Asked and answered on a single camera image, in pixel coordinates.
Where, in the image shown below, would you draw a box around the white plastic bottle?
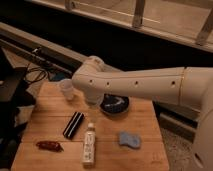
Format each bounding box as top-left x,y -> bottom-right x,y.
82,123 -> 96,166

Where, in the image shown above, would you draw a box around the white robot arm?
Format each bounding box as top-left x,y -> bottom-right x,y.
72,56 -> 213,171

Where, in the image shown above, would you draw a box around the black bowl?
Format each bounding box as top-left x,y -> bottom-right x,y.
100,94 -> 129,115

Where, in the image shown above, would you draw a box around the white plastic cup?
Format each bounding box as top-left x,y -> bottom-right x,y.
59,79 -> 74,100

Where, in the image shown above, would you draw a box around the blue sponge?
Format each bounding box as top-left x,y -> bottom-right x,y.
119,132 -> 141,149

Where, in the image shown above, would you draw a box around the red snack packet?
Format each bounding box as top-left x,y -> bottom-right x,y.
36,141 -> 63,152

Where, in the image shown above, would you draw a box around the dark chair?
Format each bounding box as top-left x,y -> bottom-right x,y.
0,48 -> 36,170

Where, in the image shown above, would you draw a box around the black cables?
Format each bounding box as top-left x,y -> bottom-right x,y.
24,46 -> 56,84

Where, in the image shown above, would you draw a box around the wooden railing frame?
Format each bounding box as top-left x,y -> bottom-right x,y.
63,0 -> 213,51

